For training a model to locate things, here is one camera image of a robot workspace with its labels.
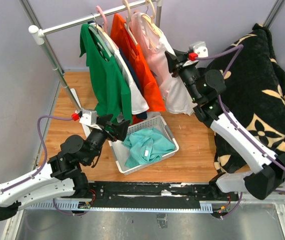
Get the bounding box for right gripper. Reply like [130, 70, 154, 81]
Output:
[164, 48, 202, 103]

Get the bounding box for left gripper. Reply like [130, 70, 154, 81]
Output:
[85, 114, 132, 165]

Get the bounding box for white and pink shirt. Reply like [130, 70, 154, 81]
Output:
[130, 12, 195, 116]

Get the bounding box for teal t shirt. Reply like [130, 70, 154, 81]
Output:
[122, 127, 176, 168]

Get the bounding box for cream hanger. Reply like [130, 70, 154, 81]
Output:
[141, 0, 163, 50]

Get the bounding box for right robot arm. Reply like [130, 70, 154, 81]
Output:
[164, 51, 285, 200]

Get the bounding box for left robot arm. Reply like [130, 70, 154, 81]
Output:
[0, 114, 131, 221]

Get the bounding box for green t shirt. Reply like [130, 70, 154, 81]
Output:
[79, 23, 133, 123]

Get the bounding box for white and navy shirt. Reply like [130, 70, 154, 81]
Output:
[89, 22, 149, 120]

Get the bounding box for orange t shirt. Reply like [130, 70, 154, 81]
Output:
[110, 13, 166, 112]

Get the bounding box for beige hanger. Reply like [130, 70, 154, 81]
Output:
[122, 0, 138, 46]

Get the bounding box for pink hanger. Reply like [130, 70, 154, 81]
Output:
[96, 5, 119, 53]

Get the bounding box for green hanger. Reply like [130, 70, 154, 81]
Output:
[88, 22, 112, 61]

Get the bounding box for black floral blanket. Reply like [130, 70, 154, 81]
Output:
[199, 22, 285, 176]

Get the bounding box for metal clothes rack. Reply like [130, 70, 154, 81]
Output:
[22, 0, 163, 111]

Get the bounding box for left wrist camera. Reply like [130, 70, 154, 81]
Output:
[71, 108, 102, 130]

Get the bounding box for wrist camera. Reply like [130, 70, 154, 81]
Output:
[183, 41, 209, 67]
[71, 108, 102, 130]

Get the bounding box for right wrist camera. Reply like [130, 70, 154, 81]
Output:
[183, 41, 209, 67]

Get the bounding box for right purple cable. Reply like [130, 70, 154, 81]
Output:
[197, 44, 285, 216]

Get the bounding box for purple cable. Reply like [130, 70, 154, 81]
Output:
[197, 44, 285, 216]
[0, 113, 81, 217]

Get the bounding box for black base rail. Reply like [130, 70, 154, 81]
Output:
[80, 181, 239, 210]

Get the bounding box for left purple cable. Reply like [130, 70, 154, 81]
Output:
[0, 113, 81, 217]

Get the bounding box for aluminium frame post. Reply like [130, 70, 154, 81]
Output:
[263, 0, 285, 28]

